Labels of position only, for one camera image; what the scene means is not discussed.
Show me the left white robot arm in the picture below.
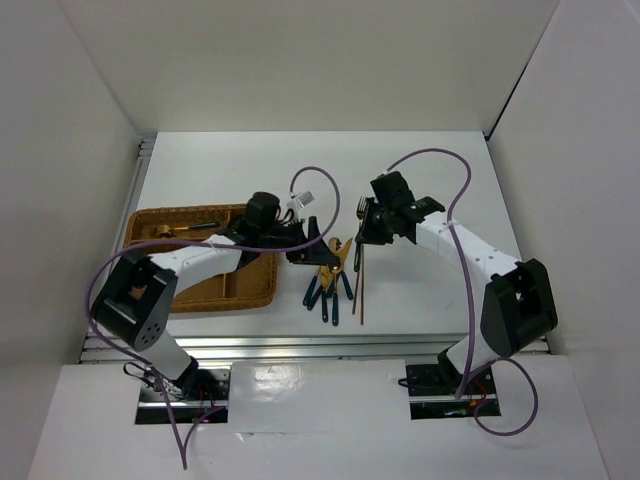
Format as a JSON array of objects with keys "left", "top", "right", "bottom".
[{"left": 90, "top": 192, "right": 341, "bottom": 399}]

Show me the aluminium table rail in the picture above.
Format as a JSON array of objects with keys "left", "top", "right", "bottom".
[{"left": 79, "top": 330, "right": 551, "bottom": 361}]

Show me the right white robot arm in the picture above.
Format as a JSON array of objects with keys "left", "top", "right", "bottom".
[{"left": 356, "top": 171, "right": 558, "bottom": 392}]

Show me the copper chopstick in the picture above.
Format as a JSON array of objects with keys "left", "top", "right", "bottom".
[
  {"left": 359, "top": 245, "right": 366, "bottom": 326},
  {"left": 352, "top": 243, "right": 364, "bottom": 315}
]

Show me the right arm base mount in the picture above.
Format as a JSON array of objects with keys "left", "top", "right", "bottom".
[{"left": 396, "top": 363, "right": 501, "bottom": 420}]

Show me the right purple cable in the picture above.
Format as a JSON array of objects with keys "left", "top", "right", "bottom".
[{"left": 384, "top": 146, "right": 539, "bottom": 437}]

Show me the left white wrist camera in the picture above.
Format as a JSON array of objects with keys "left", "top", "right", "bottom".
[{"left": 287, "top": 191, "right": 315, "bottom": 211}]

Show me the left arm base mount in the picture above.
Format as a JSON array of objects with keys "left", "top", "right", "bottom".
[{"left": 122, "top": 362, "right": 231, "bottom": 425}]

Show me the wicker cutlery tray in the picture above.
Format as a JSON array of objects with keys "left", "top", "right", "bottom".
[{"left": 123, "top": 204, "right": 278, "bottom": 314}]

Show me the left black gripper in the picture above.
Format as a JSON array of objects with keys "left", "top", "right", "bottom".
[{"left": 258, "top": 215, "right": 337, "bottom": 265}]

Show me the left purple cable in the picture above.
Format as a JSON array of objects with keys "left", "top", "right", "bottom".
[{"left": 82, "top": 166, "right": 343, "bottom": 471}]

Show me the purple cable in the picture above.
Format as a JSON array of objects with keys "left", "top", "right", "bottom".
[
  {"left": 82, "top": 166, "right": 343, "bottom": 471},
  {"left": 384, "top": 146, "right": 539, "bottom": 437}
]

